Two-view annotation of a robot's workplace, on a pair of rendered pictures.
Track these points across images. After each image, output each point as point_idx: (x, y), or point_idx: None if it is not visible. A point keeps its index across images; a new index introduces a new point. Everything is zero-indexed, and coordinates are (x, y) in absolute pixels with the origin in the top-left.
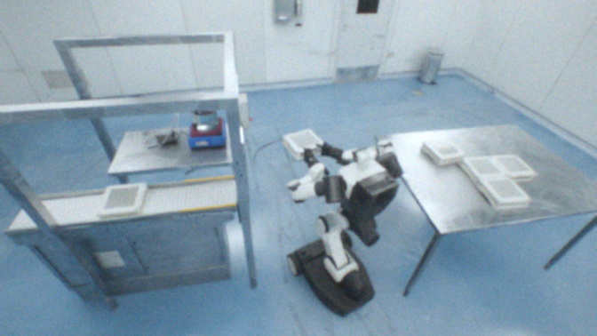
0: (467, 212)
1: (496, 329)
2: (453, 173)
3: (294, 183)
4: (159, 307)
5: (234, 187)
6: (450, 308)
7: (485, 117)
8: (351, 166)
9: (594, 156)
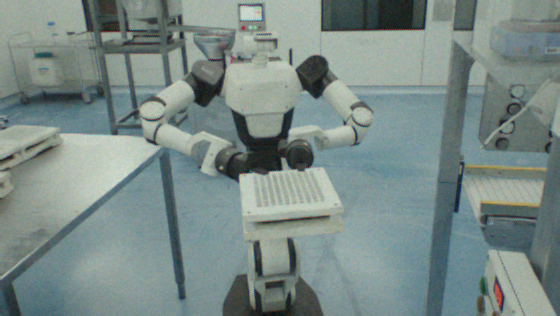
0: (103, 145)
1: (119, 249)
2: (18, 177)
3: (361, 107)
4: None
5: (477, 203)
6: (142, 272)
7: None
8: (275, 67)
9: None
